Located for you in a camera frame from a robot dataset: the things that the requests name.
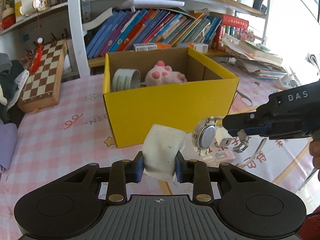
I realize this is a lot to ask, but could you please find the white wristwatch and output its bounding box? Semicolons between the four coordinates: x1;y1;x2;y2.
191;115;267;169

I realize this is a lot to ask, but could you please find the pink eraser pack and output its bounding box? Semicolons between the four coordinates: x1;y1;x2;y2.
203;150;235;164

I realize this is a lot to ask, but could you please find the white foam block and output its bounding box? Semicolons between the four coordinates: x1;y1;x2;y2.
142;124;185;182

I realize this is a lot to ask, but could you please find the small white charger plug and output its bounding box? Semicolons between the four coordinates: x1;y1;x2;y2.
215;126;233;147

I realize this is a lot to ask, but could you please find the stack of papers and books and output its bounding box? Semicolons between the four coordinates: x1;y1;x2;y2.
220;34;287;79

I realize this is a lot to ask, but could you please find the yellow cardboard box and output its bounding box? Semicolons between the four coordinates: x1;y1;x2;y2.
103;48;239;148

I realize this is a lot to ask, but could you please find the pink plush paw toy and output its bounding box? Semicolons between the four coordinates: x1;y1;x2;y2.
145;61;187;87

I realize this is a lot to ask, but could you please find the clear packing tape roll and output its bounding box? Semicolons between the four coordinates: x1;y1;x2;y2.
112;69;141;92

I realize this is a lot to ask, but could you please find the orange white medicine box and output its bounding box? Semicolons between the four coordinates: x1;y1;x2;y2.
133;42;171;52

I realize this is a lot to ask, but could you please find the wooden chess board box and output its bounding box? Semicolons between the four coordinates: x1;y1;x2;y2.
18;39;67;113

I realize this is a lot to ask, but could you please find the red tassel charm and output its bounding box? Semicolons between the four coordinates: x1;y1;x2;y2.
29;37;43;73

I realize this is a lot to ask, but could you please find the row of leaning books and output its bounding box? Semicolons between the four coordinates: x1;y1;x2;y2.
85;8;251;59

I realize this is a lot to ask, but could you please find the pile of clothes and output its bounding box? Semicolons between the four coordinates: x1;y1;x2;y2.
1;53;29;124

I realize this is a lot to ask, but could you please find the white wooden bookshelf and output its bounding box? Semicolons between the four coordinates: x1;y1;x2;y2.
1;0;267;77

